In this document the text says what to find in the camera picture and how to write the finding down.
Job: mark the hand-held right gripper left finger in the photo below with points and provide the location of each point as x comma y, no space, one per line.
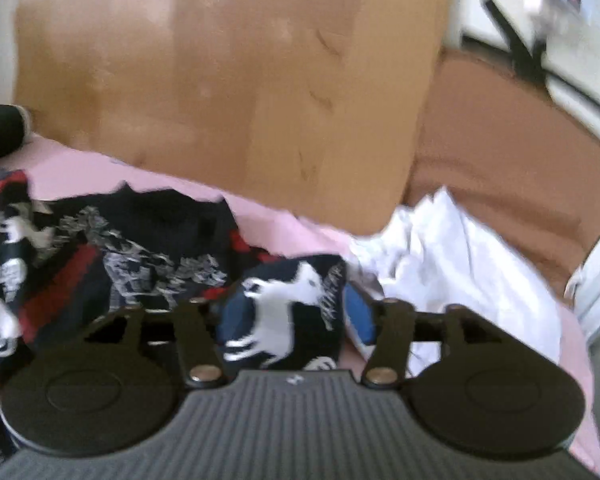
236,312

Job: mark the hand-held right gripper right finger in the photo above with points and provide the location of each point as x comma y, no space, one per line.
361,315

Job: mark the black red deer-pattern sweater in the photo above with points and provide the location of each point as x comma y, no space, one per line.
155,260

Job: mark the white garment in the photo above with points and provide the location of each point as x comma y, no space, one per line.
455,260

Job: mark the brown cushion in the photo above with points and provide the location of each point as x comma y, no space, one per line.
505,160

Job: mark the pink printed blanket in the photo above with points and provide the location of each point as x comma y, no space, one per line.
70,170

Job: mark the wood-pattern board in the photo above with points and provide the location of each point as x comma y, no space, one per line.
205,85

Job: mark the black sock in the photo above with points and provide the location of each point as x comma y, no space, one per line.
0,135

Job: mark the black tape cross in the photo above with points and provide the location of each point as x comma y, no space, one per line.
522,57

